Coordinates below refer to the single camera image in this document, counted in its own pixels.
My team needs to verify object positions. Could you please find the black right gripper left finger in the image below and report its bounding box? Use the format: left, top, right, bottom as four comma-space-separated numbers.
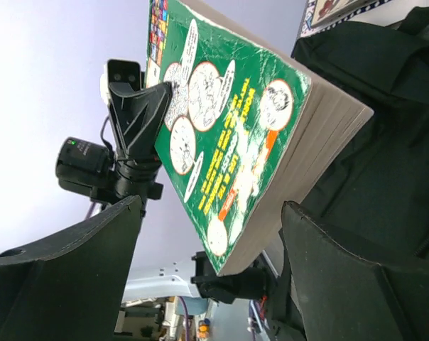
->
0, 196, 142, 340

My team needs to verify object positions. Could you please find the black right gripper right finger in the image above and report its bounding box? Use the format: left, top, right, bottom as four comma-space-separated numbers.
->
281, 201, 429, 340

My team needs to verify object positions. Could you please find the square floral ceramic plate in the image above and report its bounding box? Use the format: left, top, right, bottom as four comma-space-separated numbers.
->
311, 0, 372, 27

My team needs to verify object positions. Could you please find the green paperback book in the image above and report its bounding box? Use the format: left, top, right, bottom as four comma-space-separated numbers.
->
146, 1, 373, 276

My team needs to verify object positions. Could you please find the black fabric backpack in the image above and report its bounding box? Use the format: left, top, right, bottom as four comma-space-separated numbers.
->
271, 6, 429, 341

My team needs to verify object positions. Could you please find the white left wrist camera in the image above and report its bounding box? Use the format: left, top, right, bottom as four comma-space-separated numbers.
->
99, 59, 144, 105

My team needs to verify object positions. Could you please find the white patterned placemat cloth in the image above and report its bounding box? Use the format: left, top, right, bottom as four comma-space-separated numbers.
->
295, 0, 393, 40

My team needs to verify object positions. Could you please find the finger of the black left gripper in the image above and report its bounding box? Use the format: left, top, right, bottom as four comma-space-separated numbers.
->
190, 251, 271, 304

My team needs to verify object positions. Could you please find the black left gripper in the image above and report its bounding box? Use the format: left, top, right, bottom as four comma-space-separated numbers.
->
89, 82, 173, 205

